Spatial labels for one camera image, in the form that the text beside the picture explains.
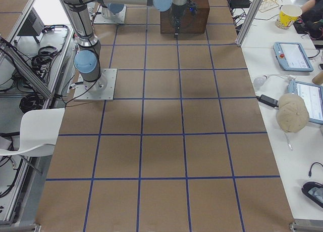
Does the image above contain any aluminium frame post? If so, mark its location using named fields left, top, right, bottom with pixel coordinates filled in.
left=236, top=0, right=263, bottom=47

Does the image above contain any white plastic chair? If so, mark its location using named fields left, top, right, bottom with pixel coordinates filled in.
left=1, top=108, right=65, bottom=157

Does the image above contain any lower blue teach pendant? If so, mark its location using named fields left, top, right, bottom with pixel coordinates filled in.
left=288, top=80, right=322, bottom=124

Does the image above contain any blue teach pendant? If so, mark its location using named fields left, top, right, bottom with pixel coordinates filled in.
left=288, top=80, right=322, bottom=124
left=273, top=42, right=314, bottom=72

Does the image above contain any black cable bundle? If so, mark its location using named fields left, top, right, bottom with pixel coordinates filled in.
left=30, top=45, right=61, bottom=76

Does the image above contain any grey control box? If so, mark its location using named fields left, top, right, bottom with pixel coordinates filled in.
left=18, top=8, right=45, bottom=43

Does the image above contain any black power adapter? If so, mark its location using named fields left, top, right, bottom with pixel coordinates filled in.
left=256, top=95, right=279, bottom=108

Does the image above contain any upper blue teach pendant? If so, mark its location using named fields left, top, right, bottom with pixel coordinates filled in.
left=273, top=42, right=314, bottom=72

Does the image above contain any white light bulb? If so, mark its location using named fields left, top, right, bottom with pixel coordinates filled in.
left=253, top=75, right=268, bottom=89

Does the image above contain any dark wooden drawer cabinet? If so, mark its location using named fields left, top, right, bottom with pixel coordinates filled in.
left=160, top=0, right=210, bottom=34

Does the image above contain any yellow popcorn bucket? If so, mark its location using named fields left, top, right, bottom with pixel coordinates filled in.
left=275, top=5, right=302, bottom=30

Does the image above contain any black case with glasses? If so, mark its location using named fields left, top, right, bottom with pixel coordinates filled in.
left=301, top=181, right=323, bottom=208

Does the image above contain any beige cap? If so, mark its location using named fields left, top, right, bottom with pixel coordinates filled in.
left=276, top=94, right=309, bottom=133

